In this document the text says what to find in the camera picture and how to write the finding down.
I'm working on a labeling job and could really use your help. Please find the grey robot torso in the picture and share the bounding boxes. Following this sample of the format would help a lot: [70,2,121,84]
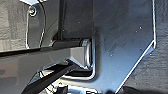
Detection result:
[0,37,96,94]

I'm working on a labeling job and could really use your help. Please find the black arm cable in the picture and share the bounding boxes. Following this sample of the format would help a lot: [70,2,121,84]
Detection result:
[34,0,48,49]

